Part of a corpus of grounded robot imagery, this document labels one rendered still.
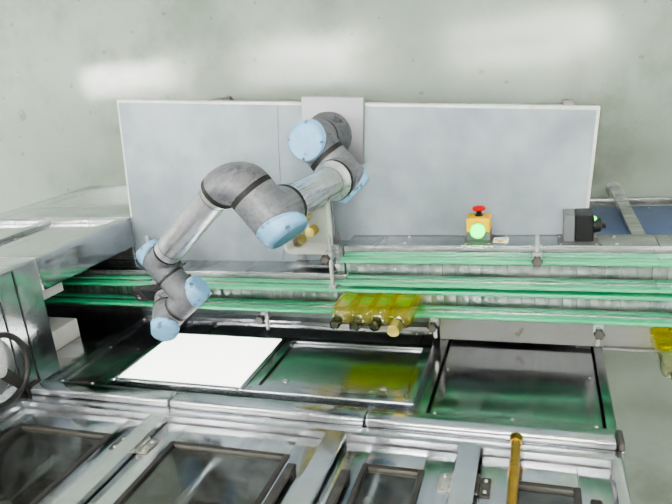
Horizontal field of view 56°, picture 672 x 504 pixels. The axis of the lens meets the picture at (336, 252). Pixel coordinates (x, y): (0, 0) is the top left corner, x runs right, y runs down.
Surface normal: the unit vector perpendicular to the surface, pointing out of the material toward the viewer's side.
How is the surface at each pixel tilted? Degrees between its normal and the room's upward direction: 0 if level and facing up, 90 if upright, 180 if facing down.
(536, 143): 0
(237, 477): 90
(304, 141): 11
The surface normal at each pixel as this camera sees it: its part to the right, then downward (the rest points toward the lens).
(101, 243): 0.95, 0.00
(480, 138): -0.30, 0.30
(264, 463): -0.09, -0.95
